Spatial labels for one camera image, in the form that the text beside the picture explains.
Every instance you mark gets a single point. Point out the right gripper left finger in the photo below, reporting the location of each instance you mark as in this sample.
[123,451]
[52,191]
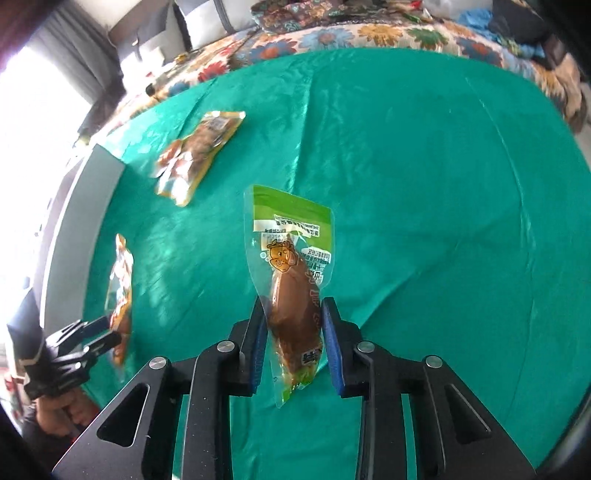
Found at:
[134,436]

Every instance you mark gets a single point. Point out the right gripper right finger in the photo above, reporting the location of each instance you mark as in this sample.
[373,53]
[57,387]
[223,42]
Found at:
[416,413]

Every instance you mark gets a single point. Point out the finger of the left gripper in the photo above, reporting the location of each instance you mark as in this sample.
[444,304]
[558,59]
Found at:
[89,329]
[101,345]

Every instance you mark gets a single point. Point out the brown chicken leg pack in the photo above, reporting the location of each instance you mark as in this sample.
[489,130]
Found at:
[119,299]

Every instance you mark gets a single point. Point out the green clear sausage pack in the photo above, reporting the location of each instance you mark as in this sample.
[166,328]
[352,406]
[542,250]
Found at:
[289,247]

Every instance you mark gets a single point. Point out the peanut snack pack yellow border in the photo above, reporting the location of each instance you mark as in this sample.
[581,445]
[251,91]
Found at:
[182,165]

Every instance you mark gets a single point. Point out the person left hand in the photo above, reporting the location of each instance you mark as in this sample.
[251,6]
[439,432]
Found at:
[65,415]

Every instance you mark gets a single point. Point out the white cardboard box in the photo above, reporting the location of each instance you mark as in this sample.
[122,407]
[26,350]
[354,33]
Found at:
[74,237]

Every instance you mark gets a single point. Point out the green satin bed cover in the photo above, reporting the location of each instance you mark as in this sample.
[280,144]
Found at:
[462,220]

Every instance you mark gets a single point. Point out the grey curtain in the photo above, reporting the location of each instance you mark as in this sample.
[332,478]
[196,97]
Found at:
[81,50]

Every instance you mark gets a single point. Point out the grey pillow far left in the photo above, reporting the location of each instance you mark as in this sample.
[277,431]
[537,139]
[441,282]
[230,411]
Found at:
[146,38]

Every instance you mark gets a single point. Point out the grey pillow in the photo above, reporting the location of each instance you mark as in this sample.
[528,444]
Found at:
[210,20]
[146,38]

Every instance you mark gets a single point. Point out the floral bedsheet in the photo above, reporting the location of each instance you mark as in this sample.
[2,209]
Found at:
[253,46]

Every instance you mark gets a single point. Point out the beige patterned blanket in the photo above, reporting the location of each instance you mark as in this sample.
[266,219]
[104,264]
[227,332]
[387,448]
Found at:
[565,70]

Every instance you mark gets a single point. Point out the dark patterned folded cloth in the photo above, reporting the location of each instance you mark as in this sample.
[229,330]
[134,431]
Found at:
[291,16]

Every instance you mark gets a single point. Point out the blue cloth on bed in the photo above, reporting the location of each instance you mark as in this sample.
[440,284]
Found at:
[479,21]

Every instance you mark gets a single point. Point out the black bag on bed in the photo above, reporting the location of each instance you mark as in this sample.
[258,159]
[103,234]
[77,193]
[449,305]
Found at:
[517,21]

